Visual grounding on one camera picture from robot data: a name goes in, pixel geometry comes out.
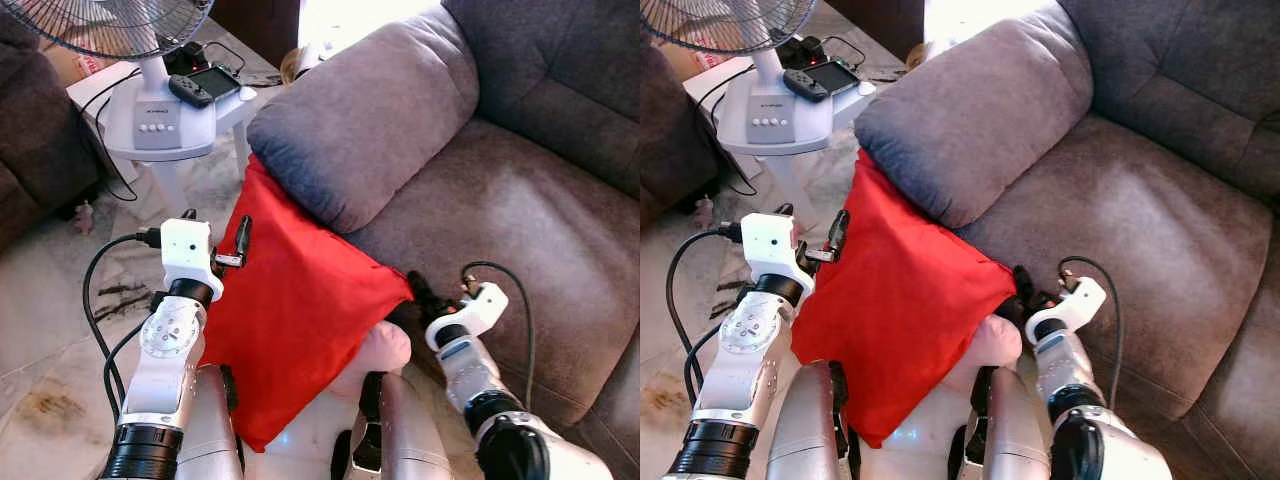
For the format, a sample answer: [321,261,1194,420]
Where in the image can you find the black fan power cable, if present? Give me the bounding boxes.
[692,64,761,199]
[78,68,141,203]

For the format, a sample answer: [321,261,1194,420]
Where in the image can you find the black console dock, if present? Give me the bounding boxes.
[777,34,827,69]
[164,41,212,76]

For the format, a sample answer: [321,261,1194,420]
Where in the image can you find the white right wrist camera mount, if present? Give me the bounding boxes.
[1035,277,1108,346]
[428,282,509,351]

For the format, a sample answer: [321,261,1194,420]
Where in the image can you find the red pillow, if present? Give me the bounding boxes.
[198,152,414,453]
[790,148,1019,449]

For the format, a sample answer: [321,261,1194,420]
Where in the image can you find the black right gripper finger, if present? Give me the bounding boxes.
[1012,263,1041,312]
[405,269,441,314]

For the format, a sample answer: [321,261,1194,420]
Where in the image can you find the black handheld game console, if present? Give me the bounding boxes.
[782,59,862,103]
[168,64,246,109]

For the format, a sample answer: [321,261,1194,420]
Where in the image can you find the dark brown fabric sofa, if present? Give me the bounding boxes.
[0,20,103,251]
[640,38,714,227]

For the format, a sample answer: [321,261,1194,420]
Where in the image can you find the silver robot legs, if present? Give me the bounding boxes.
[180,320,457,480]
[765,315,1051,480]

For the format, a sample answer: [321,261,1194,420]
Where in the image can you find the white table fan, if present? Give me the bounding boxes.
[0,0,217,154]
[640,0,819,149]

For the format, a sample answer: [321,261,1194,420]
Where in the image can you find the white side table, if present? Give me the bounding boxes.
[683,55,879,211]
[66,60,261,216]

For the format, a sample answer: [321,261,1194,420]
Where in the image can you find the grey brown fabric sofa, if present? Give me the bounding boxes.
[853,0,1280,480]
[245,0,640,480]

